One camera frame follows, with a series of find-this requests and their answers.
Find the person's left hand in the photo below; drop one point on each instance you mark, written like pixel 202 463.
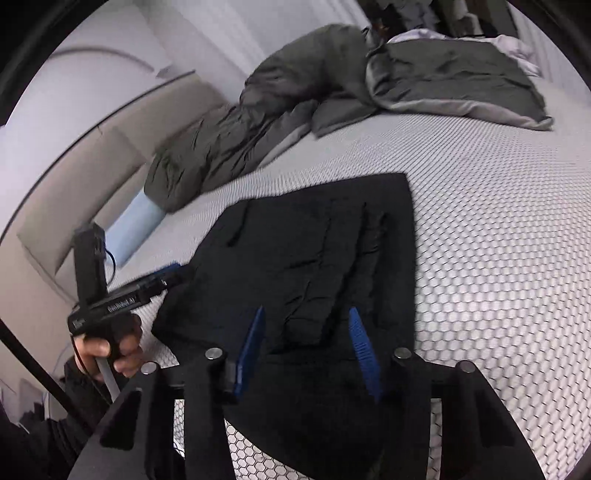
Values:
pixel 92 348

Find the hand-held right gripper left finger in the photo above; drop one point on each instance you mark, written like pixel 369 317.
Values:
pixel 251 350

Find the light blue pillow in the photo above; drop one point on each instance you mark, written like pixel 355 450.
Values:
pixel 134 226

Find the beige padded headboard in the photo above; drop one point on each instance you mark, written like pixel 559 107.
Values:
pixel 92 161

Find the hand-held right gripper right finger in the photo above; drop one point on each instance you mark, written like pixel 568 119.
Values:
pixel 364 355

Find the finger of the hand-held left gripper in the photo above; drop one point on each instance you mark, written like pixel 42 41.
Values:
pixel 173 281
pixel 168 267

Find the white crumpled sheet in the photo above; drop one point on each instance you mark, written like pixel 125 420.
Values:
pixel 512 48

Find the white honeycomb mattress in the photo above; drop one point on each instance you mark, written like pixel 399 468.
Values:
pixel 485 254

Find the person's left forearm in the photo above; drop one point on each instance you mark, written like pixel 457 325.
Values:
pixel 55 429

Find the black pants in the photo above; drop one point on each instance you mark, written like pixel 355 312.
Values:
pixel 300 258

